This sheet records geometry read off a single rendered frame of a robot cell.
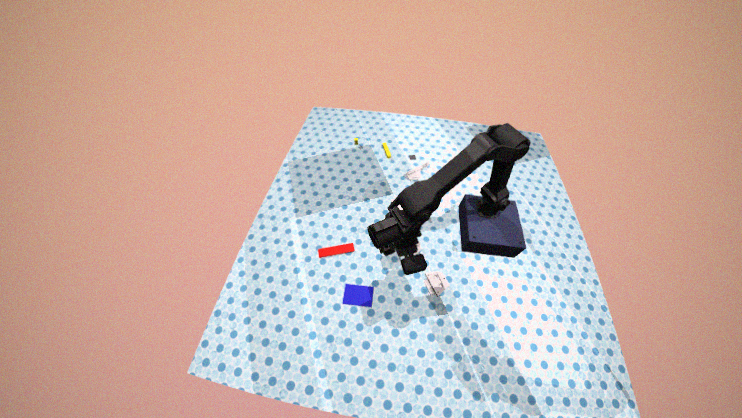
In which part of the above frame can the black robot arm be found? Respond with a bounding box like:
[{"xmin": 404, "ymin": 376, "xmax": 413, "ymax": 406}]
[{"xmin": 367, "ymin": 123, "xmax": 530, "ymax": 256}]

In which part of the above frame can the red flat bar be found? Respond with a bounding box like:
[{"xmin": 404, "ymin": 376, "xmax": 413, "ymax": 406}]
[{"xmin": 318, "ymin": 243, "xmax": 355, "ymax": 258}]

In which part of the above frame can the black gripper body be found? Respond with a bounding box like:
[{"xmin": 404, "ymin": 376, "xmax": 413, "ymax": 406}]
[{"xmin": 400, "ymin": 230, "xmax": 428, "ymax": 275}]

